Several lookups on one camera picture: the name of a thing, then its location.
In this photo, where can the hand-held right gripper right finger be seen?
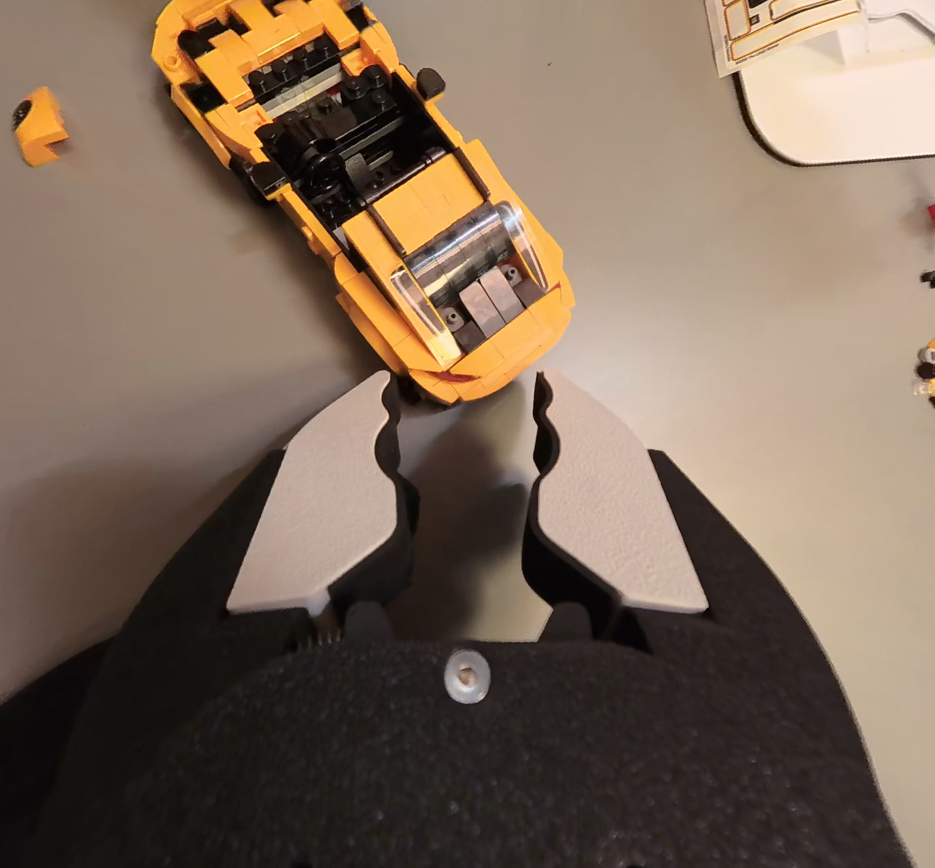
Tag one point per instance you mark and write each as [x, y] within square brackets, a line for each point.
[621, 517]

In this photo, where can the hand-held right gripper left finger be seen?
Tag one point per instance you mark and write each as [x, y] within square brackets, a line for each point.
[321, 510]

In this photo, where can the orange lego car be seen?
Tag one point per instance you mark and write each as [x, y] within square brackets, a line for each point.
[431, 203]

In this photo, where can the white wooden book stand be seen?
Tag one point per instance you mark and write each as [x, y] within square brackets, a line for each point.
[840, 115]

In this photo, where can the orange printed lego slope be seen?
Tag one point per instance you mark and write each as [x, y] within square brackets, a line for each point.
[44, 123]

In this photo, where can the cluster of round lego pieces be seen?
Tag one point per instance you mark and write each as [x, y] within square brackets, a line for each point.
[926, 371]

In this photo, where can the lego sticker sheet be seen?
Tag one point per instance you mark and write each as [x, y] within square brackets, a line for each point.
[789, 13]

